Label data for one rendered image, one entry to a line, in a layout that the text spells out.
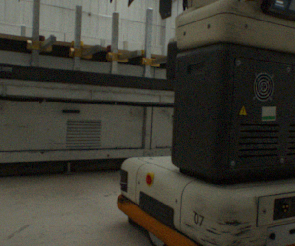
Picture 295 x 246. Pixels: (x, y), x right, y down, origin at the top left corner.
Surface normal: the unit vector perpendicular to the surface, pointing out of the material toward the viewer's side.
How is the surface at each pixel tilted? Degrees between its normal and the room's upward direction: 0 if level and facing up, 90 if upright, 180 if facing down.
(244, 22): 90
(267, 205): 90
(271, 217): 90
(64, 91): 90
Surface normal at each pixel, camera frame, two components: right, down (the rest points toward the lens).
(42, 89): 0.48, 0.07
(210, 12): -0.88, -0.01
